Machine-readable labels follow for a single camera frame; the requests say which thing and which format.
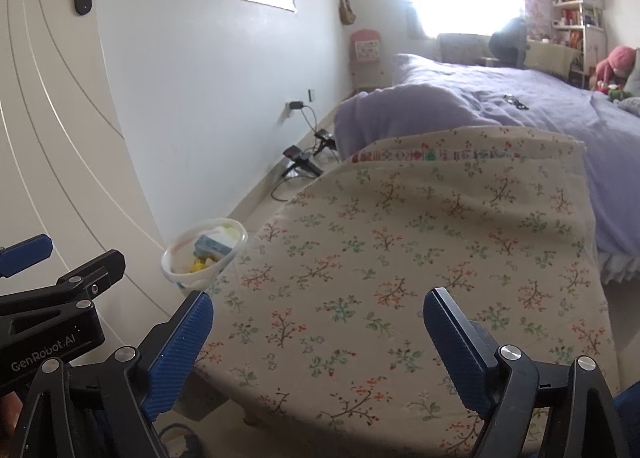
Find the floral beige cloth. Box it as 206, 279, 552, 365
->
196, 127, 620, 457

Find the pink small chair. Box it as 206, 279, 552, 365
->
349, 29, 387, 94

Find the white bookshelf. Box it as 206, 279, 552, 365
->
552, 0, 608, 88

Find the white cartoon trash bin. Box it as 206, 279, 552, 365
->
160, 218, 248, 293

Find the pink plush toy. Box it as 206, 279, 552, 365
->
590, 46, 637, 90

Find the person's left hand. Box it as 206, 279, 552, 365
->
0, 392, 23, 435

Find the purple bed quilt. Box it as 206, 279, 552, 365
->
334, 54, 639, 257

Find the hanging brown bag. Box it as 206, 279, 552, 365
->
338, 0, 357, 26

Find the grey cushion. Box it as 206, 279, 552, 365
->
617, 96, 640, 117

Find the black charger with cable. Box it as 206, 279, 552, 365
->
286, 101, 337, 156

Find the light blue milk carton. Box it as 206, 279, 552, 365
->
194, 235, 233, 259

